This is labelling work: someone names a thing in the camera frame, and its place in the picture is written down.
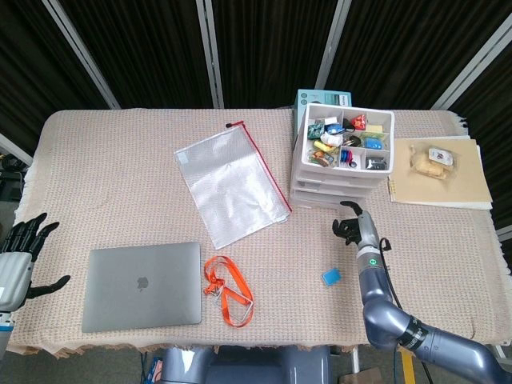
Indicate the black charger block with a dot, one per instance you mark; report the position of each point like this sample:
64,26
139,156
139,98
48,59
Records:
376,163

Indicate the brown cardboard box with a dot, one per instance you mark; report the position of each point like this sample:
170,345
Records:
358,378

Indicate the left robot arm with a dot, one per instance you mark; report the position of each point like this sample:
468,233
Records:
3,332

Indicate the orange green snack packets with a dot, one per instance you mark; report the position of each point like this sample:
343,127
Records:
322,158

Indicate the beige woven tablecloth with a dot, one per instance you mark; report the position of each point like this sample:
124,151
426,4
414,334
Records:
120,180

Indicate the beige paper folder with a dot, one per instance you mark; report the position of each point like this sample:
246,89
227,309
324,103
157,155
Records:
440,192

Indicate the green patterned packet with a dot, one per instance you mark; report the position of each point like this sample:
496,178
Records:
315,130

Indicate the yellow packet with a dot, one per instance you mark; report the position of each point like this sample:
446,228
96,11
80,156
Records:
325,145

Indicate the teal cardboard box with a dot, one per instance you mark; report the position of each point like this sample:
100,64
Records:
320,98

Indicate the small blue square pad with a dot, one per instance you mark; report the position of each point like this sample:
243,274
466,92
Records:
331,277

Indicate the black key fob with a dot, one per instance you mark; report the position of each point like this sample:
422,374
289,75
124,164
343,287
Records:
353,141

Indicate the silver closed laptop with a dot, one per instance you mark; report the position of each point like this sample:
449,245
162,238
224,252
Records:
140,286

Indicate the clear plastic container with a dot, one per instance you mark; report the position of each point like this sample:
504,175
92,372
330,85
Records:
316,200

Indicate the blue foil packet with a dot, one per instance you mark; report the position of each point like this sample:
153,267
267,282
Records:
334,128

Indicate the clear bag of snacks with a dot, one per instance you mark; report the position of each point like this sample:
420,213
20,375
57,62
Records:
430,166

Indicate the white table leg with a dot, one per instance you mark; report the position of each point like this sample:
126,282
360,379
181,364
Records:
355,360

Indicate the yellow sticky note pad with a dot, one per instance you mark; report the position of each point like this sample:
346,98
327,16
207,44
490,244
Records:
375,127

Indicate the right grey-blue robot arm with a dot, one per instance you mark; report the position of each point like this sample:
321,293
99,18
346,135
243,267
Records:
380,318

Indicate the grey partition post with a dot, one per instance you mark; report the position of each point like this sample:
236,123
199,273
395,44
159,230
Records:
80,52
472,60
210,52
16,150
334,40

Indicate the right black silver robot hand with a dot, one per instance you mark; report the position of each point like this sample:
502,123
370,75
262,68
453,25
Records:
367,232

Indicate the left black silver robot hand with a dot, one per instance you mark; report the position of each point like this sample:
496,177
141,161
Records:
14,278

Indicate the blue and red discs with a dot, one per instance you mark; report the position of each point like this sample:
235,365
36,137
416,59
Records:
348,154

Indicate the blue orange floor packet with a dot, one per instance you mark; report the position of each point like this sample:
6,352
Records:
155,368

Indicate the grey-blue robot torso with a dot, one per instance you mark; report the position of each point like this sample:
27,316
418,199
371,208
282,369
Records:
240,366

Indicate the white crumpled packet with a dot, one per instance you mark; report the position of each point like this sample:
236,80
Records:
332,139

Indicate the white drawer organizer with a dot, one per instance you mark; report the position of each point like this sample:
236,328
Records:
340,176

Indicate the red foil packet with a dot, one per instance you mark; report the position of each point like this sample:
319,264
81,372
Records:
358,121

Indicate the clear mesh red-zipper pouch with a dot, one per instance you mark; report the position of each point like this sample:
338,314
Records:
232,188

